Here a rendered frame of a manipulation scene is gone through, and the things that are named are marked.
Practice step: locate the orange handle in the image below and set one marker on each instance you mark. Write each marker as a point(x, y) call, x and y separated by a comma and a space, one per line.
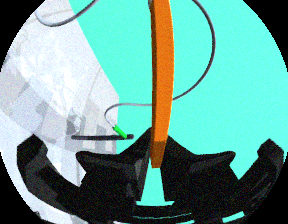
point(162, 76)

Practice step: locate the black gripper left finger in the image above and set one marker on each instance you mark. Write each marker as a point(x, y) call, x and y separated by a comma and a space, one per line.
point(130, 165)

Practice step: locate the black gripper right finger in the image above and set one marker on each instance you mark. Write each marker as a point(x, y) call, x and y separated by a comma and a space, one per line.
point(179, 165)

